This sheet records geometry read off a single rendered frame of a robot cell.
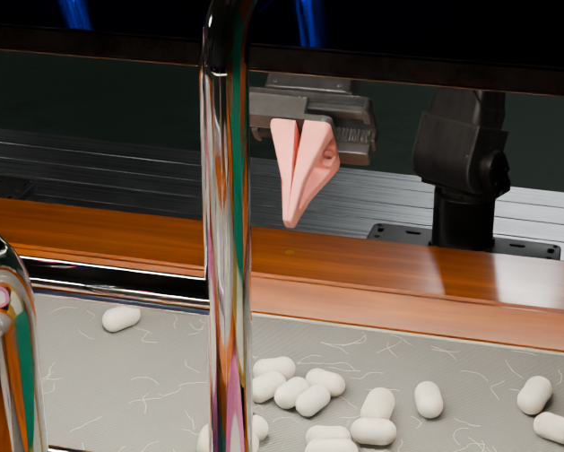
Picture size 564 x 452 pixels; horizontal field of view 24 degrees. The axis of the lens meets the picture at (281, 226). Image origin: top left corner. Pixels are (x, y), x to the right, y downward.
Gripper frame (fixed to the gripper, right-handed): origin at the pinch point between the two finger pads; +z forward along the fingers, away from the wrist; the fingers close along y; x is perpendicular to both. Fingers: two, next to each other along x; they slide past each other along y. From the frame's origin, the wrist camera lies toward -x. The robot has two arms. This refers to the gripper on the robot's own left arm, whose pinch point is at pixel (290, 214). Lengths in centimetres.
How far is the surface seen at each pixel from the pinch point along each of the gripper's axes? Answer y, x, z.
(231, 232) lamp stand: 5.6, -32.6, 16.2
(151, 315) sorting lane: -12.6, 10.5, 5.9
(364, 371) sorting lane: 6.6, 7.7, 9.2
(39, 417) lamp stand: 6, -51, 31
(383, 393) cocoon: 9.1, 2.2, 12.4
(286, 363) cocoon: 1.0, 4.4, 10.4
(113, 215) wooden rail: -21.1, 16.9, -5.6
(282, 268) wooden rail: -2.9, 12.8, -0.7
